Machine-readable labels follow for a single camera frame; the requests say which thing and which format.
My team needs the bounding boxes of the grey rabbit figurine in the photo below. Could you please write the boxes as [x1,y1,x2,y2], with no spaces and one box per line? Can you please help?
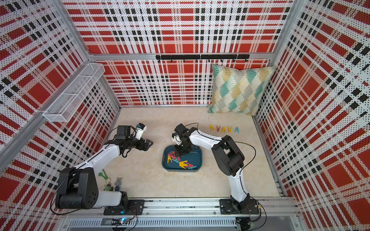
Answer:
[114,177,122,192]

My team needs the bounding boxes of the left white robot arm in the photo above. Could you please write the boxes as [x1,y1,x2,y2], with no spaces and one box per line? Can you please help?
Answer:
[55,138,153,211]

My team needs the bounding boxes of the pink clothespin in tray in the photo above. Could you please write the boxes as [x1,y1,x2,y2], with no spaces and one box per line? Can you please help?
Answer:
[168,152,176,160]

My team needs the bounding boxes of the patterned green yellow pillow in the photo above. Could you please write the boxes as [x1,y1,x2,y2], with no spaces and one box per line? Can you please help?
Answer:
[208,64,276,116]

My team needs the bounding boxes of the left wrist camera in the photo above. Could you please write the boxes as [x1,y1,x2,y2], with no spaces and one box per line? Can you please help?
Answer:
[114,125,132,140]

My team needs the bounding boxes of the white wire mesh shelf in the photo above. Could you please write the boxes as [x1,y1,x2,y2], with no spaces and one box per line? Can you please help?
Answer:
[43,63,105,122]

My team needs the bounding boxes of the teal plastic storage tray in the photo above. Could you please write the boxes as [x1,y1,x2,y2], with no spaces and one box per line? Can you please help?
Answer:
[161,145,202,172]

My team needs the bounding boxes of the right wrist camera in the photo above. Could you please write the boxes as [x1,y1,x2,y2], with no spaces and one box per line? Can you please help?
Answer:
[174,123,188,139]

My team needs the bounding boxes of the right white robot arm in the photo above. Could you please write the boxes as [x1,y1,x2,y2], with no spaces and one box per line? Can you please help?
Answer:
[172,128,249,207]

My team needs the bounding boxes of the green circuit board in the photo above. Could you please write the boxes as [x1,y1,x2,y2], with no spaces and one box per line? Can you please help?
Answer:
[111,218,131,226]

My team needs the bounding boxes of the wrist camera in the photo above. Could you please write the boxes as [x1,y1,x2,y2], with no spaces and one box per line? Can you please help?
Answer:
[114,125,132,140]
[174,123,188,139]

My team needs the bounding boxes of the black hook rail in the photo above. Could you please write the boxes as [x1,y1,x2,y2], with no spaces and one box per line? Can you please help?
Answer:
[156,54,250,62]

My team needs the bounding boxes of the yellow clothespin in tray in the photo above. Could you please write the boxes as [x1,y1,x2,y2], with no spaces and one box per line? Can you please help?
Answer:
[179,161,192,169]

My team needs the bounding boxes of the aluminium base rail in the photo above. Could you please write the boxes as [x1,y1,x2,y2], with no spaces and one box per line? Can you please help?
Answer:
[57,197,306,231]

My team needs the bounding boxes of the green toy keychain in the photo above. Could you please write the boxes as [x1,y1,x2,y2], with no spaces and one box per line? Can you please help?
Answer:
[98,169,113,192]

